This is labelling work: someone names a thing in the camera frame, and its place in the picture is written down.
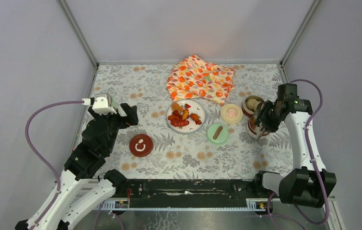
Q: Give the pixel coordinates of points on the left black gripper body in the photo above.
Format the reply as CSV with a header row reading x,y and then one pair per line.
x,y
117,117

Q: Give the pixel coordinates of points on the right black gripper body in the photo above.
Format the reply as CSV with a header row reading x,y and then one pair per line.
x,y
268,117

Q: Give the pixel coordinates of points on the breaded fried chicken piece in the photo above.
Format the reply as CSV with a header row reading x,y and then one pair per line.
x,y
176,107

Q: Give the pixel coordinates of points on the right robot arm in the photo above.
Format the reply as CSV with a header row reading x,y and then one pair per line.
x,y
309,183

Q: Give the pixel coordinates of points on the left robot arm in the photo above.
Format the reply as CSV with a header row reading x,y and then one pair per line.
x,y
59,212

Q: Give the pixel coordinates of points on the green container cup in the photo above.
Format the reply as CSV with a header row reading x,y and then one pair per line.
x,y
114,104

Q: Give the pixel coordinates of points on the red lined steel bowl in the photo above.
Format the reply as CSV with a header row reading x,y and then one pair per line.
x,y
252,128

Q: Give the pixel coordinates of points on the red brown round lid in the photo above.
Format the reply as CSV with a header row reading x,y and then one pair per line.
x,y
141,145

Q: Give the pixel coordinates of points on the red glazed chicken piece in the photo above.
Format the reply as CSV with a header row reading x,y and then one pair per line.
x,y
174,118

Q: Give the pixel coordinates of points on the floral tablecloth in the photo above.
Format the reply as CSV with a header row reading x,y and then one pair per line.
x,y
183,156

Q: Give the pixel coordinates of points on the red sausage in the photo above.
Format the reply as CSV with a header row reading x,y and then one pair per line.
x,y
179,123

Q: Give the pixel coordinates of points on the glazed chicken wing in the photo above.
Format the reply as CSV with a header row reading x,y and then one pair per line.
x,y
195,118

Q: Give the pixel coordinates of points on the floral orange cloth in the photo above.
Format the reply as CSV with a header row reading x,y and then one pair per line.
x,y
195,78

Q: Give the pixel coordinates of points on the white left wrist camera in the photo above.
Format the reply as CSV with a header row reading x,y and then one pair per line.
x,y
102,104

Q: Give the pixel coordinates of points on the cream lid pink handle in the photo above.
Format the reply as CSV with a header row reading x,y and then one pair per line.
x,y
231,113

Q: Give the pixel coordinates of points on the green lid brown handle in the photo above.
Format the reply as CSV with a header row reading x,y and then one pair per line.
x,y
217,134

